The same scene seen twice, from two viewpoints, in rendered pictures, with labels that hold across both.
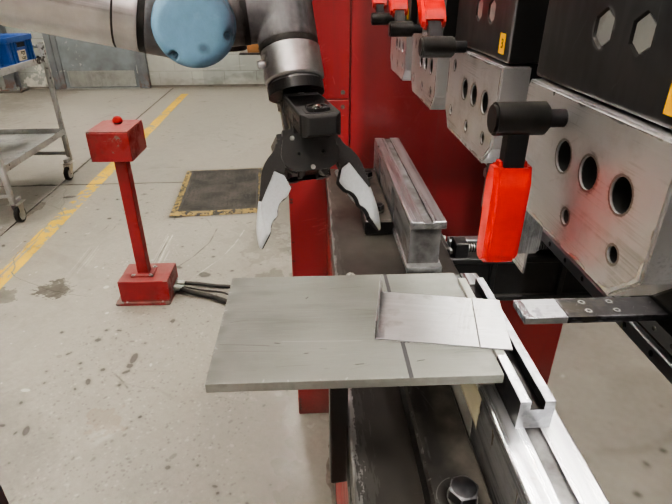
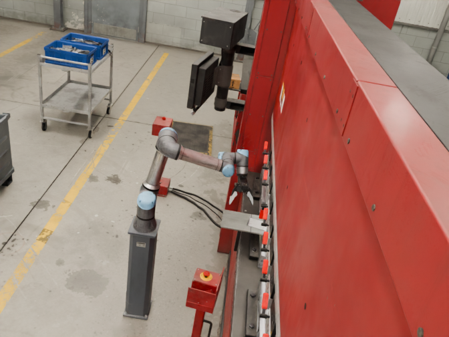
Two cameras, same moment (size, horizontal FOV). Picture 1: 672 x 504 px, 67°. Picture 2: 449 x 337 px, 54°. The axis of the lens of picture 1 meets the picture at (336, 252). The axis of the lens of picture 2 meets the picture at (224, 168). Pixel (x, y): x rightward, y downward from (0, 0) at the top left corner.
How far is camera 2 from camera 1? 2.17 m
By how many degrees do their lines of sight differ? 3
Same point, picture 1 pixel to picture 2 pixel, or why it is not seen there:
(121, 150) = not seen: hidden behind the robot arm
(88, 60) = (109, 18)
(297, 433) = (215, 258)
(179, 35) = (226, 173)
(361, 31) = (264, 135)
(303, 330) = (235, 221)
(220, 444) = (187, 255)
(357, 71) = (260, 145)
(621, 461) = not seen: hidden behind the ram
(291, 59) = (242, 170)
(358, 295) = (245, 217)
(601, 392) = not seen: hidden behind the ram
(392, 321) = (250, 222)
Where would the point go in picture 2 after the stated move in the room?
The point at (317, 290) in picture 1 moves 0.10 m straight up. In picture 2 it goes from (238, 214) to (241, 201)
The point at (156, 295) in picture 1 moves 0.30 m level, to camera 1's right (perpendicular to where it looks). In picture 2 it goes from (161, 192) to (189, 198)
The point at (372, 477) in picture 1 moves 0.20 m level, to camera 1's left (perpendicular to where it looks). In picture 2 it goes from (242, 247) to (209, 240)
